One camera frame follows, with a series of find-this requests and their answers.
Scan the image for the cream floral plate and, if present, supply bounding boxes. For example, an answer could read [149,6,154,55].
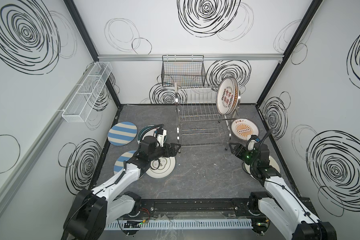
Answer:
[244,156,281,179]

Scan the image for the red character plate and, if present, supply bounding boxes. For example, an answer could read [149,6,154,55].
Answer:
[216,78,236,115]

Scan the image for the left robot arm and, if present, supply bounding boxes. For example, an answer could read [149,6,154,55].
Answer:
[63,136,181,240]

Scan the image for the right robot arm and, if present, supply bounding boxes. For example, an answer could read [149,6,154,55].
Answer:
[229,130,337,240]

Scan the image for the stainless steel dish rack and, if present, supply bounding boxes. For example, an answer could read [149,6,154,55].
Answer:
[174,84,241,150]

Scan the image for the white plate flower outline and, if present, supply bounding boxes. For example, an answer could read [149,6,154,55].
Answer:
[146,157,176,179]

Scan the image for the green rimmed white plate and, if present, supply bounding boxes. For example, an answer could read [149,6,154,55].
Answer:
[137,124,165,144]

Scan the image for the blue striped plate far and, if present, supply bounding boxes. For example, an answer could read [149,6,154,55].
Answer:
[107,122,138,146]

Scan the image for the blue striped plate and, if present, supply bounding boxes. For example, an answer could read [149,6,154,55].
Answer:
[107,122,138,146]
[113,151,136,175]

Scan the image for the blue striped plate near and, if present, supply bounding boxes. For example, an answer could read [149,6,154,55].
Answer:
[113,151,136,175]

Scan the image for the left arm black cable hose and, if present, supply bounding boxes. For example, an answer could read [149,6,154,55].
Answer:
[137,123,165,143]

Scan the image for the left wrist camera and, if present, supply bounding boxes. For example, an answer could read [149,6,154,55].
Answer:
[156,127,167,147]

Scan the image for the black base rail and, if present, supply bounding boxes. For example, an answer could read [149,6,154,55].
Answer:
[123,197,260,219]

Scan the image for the white slotted cable duct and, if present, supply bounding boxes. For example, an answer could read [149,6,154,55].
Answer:
[105,219,253,231]

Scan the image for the black wire basket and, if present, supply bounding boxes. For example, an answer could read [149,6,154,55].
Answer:
[161,55,207,88]

